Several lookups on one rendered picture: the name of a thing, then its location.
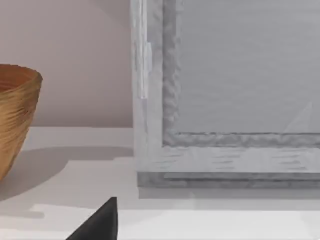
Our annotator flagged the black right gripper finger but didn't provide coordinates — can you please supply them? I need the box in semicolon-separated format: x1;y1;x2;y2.
65;196;118;240

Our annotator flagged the brown woven basket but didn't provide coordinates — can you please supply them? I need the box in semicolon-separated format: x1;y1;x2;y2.
0;64;44;182

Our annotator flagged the pale grey cabinet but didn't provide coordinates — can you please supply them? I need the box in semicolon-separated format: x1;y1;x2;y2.
129;0;320;189

